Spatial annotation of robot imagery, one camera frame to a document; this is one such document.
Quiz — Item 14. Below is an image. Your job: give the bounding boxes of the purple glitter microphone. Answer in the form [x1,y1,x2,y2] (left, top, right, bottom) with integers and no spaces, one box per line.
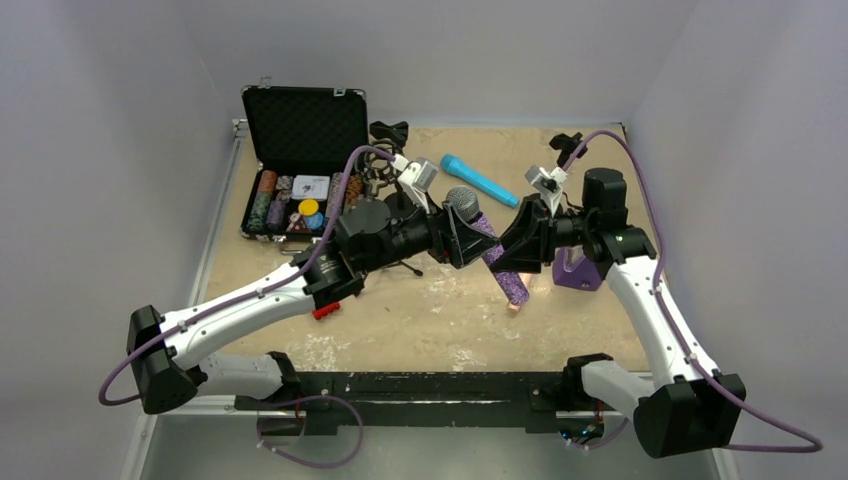
[445,186,532,308]

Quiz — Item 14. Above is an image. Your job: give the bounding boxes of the black round-base mic stand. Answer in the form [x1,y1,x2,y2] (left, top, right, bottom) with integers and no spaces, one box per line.
[549,132,586,170]
[368,119,425,220]

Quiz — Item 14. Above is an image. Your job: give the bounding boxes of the black tripod mic stand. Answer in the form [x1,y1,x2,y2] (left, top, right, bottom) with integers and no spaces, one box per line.
[355,138,424,277]

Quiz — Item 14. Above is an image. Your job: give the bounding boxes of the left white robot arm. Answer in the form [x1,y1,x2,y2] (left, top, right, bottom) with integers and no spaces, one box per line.
[127,200,498,414]

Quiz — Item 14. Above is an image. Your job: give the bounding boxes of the pink toy microphone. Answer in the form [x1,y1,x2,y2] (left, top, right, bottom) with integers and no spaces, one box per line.
[507,273,536,315]

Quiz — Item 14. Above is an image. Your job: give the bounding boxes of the purple metronome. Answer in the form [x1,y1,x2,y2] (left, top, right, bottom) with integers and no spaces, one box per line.
[552,246,603,291]

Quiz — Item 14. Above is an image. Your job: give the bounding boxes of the blue toy microphone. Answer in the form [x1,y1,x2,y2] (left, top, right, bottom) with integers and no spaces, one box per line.
[440,154,519,208]

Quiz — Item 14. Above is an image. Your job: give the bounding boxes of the blue small blind chip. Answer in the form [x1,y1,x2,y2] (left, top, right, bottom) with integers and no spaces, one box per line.
[303,212,325,231]

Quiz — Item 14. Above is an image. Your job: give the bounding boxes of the yellow round chip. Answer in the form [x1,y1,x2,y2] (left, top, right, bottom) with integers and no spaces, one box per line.
[298,198,320,217]

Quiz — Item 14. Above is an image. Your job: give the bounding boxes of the triangular all-in marker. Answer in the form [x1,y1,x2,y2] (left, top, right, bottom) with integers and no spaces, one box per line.
[285,213,311,233]

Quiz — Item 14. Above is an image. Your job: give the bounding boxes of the white playing card deck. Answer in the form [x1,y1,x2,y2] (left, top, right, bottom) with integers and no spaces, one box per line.
[291,175,331,201]

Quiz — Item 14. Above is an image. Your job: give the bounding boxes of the red yellow toy block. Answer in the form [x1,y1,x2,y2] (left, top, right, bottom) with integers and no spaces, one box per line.
[312,302,341,321]

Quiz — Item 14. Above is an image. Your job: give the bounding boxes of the black poker chip case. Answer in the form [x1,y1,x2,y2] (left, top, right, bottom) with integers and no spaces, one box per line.
[239,84,369,242]

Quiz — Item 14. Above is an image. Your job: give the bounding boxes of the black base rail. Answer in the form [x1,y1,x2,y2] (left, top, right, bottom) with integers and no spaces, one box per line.
[135,368,723,439]

